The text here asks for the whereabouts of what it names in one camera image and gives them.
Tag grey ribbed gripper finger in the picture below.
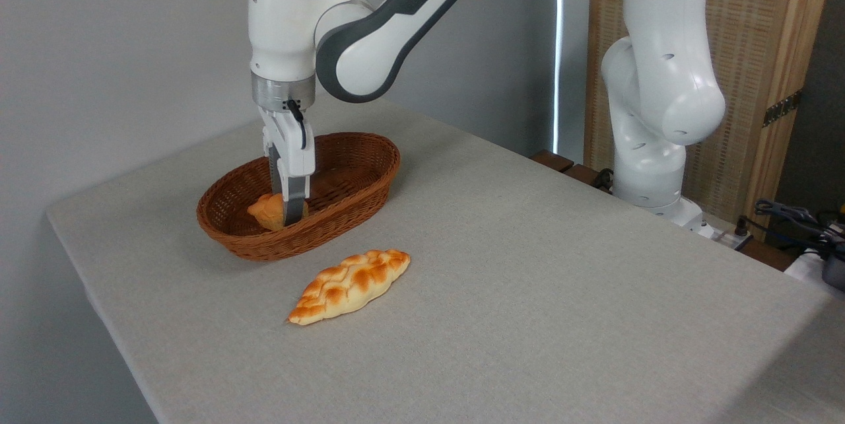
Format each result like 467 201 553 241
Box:
283 174 311 227
267 145 285 197

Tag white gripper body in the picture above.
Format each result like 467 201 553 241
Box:
257 106 316 181

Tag round orange bread roll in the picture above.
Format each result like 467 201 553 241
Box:
247 193 310 232

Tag long braided bread loaf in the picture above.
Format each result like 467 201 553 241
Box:
287 249 411 326

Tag brown wicker oval basket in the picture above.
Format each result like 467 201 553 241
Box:
196 132 401 262

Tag dark brown wooden platform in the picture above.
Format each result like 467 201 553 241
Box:
530 150 615 194

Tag white power strip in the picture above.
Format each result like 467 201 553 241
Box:
696 215 754 252

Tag wooden rattan folding screen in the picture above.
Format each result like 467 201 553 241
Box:
584 0 839 240

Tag dark metal screen hinge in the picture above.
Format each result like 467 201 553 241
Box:
762 89 804 127

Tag grey plastic container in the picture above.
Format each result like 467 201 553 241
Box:
822 249 845 291

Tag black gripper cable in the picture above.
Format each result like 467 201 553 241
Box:
285 99 308 151

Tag bundle of dark cables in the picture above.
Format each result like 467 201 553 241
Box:
755 199 845 254

